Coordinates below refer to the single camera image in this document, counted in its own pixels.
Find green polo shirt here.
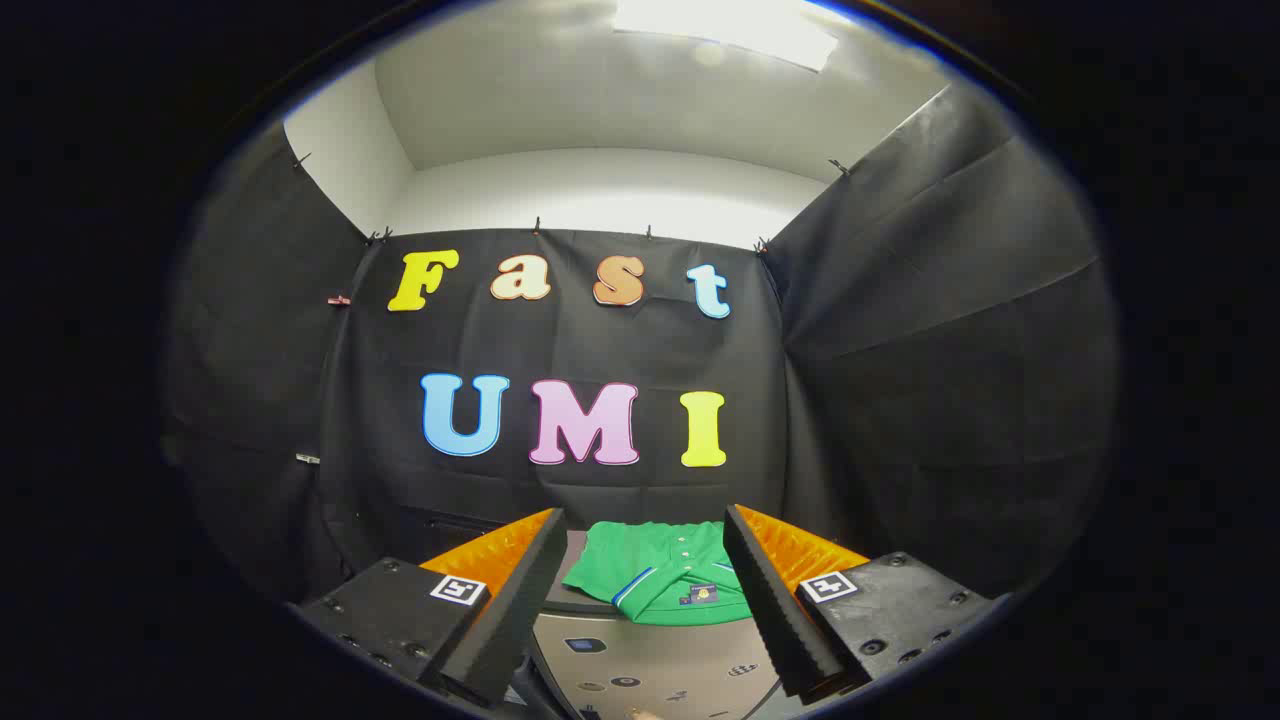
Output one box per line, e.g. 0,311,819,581
562,520,753,627

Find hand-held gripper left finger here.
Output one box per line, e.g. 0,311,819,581
298,507,568,710

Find black backdrop cloth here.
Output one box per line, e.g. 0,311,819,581
160,85,1119,603

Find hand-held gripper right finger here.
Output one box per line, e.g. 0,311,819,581
723,504,993,703

